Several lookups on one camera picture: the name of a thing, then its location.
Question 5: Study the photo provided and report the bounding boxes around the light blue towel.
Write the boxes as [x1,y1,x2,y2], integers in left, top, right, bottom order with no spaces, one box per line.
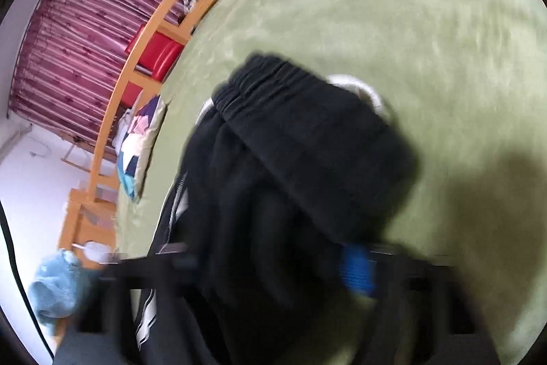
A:
[29,249,92,335]

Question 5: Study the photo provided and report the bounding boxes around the red cushion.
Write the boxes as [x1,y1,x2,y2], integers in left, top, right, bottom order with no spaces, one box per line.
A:
[115,27,181,114]

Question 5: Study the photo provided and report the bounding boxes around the black pants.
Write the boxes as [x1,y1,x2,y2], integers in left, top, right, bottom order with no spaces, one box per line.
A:
[133,54,422,365]

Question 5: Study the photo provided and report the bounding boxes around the maroon striped curtain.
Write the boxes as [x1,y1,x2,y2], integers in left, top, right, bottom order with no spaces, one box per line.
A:
[8,0,189,143]

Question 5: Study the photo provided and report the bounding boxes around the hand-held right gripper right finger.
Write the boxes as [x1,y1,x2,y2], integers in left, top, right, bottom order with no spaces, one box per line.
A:
[337,243,477,338]

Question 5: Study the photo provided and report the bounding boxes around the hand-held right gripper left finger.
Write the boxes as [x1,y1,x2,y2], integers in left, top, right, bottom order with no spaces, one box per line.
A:
[77,249,201,338]

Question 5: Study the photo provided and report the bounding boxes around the patchwork pillow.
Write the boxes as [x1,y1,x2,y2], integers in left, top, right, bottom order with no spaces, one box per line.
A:
[115,95,166,201]

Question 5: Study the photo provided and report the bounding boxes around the wooden bed frame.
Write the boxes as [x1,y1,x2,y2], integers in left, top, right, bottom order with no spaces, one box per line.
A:
[59,0,270,259]

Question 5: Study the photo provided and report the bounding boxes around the green blanket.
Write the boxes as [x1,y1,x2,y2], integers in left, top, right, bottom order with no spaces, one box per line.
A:
[115,0,547,365]

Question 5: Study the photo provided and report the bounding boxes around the black cable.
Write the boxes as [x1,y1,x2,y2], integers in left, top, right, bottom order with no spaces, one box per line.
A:
[0,200,56,357]

